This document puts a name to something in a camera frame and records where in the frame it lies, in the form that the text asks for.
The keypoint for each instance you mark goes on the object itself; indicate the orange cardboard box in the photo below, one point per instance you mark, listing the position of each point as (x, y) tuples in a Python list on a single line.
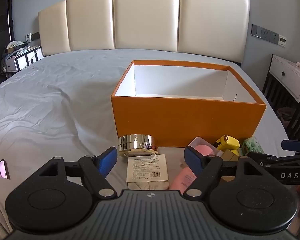
[(190, 122)]

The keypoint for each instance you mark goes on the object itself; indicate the pile of clutter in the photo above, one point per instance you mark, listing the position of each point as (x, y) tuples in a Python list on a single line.
[(14, 47)]

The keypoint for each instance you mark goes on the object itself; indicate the small white wall thermostat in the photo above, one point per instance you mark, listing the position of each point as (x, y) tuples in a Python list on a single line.
[(28, 37)]

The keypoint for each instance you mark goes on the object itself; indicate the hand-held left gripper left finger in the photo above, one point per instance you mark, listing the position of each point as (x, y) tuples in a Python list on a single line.
[(107, 162)]

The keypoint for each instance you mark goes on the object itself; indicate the pink sponge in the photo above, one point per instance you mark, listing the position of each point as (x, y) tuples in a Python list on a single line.
[(207, 148)]

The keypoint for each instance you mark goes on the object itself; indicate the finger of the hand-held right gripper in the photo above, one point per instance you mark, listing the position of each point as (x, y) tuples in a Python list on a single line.
[(292, 145), (261, 157)]

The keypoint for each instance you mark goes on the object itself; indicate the pink bottle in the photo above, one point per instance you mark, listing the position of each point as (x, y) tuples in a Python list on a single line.
[(183, 180)]

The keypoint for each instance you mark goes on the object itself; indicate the cluttered white nightstand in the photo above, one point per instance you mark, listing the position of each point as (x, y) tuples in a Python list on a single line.
[(22, 61)]

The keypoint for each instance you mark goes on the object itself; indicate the thin white pole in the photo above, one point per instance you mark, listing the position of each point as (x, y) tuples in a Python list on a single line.
[(9, 10)]

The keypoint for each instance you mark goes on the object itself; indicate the grey wall switch panel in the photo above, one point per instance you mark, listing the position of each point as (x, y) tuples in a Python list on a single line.
[(264, 33)]

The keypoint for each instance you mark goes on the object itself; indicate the cream padded headboard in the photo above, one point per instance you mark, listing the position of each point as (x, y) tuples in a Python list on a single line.
[(145, 15)]

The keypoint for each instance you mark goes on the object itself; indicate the yellow plastic toy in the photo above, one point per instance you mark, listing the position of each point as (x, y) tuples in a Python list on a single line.
[(230, 142)]

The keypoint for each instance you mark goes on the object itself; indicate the small beige box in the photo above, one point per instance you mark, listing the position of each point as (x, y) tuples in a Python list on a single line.
[(228, 156)]

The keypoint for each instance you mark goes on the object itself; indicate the white nightstand with dark frame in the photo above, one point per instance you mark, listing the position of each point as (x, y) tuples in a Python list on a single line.
[(287, 76)]

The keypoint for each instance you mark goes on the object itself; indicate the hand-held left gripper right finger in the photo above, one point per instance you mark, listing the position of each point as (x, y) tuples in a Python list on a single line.
[(193, 161)]

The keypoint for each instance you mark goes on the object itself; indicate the white wall control display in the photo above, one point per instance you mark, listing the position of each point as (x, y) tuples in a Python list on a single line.
[(282, 40)]

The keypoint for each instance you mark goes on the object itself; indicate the round gold tin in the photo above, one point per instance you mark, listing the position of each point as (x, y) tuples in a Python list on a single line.
[(137, 142)]

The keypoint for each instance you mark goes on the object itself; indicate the green sponge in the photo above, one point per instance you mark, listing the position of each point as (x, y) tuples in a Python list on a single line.
[(252, 145)]

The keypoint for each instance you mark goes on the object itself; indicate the white labelled packet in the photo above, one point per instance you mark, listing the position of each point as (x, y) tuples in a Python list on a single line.
[(147, 170)]

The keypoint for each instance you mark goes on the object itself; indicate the black smartphone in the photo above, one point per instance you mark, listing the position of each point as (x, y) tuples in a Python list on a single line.
[(0, 168)]

